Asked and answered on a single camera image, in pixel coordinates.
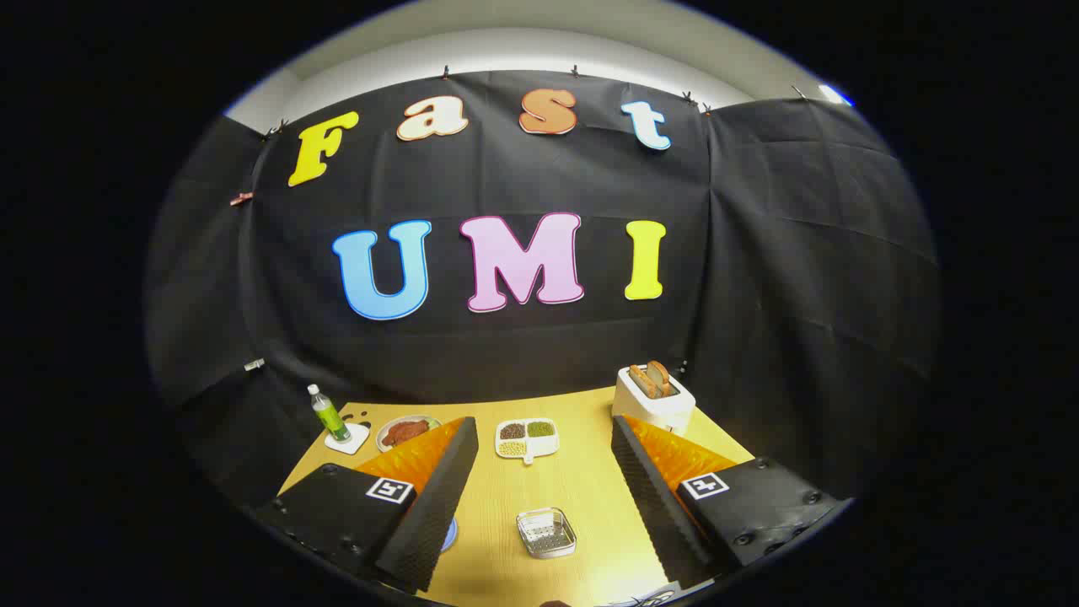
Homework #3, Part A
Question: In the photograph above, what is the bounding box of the white toaster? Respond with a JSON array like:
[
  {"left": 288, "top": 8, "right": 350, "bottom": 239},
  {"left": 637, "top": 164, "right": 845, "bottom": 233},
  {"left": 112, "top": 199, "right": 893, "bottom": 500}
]
[{"left": 611, "top": 364, "right": 697, "bottom": 436}]

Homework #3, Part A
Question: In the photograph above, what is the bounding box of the green label drink bottle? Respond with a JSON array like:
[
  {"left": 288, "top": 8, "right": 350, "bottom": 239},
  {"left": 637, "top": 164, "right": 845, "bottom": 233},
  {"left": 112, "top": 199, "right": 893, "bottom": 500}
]
[{"left": 306, "top": 384, "right": 352, "bottom": 443}]

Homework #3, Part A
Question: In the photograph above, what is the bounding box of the white square coaster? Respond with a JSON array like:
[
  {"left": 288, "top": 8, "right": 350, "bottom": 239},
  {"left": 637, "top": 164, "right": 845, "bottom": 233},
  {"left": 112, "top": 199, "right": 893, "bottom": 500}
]
[{"left": 325, "top": 422, "right": 372, "bottom": 456}]

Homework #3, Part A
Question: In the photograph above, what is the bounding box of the perforated metal tray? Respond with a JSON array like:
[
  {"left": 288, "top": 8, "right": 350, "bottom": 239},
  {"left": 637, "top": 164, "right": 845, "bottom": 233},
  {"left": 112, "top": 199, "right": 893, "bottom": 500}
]
[{"left": 516, "top": 507, "right": 578, "bottom": 560}]

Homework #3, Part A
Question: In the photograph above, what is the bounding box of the white divided dish of beans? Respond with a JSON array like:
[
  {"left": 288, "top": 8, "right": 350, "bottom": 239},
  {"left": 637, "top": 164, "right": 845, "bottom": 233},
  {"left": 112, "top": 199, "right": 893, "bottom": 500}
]
[{"left": 495, "top": 417, "right": 561, "bottom": 466}]

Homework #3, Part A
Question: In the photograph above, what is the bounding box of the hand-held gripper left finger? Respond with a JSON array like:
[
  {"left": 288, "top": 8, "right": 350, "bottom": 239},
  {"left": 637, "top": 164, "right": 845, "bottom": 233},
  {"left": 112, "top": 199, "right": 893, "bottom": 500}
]
[{"left": 253, "top": 416, "right": 480, "bottom": 594}]

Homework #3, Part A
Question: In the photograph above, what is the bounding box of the oval plate of meat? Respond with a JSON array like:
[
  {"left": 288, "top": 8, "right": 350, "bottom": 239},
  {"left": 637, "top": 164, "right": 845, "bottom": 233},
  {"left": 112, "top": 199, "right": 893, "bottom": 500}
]
[{"left": 375, "top": 415, "right": 443, "bottom": 454}]

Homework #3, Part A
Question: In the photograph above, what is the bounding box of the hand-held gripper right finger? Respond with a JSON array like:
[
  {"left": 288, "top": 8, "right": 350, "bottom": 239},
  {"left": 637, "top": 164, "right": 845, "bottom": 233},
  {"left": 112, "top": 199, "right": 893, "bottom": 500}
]
[{"left": 610, "top": 415, "right": 846, "bottom": 590}]

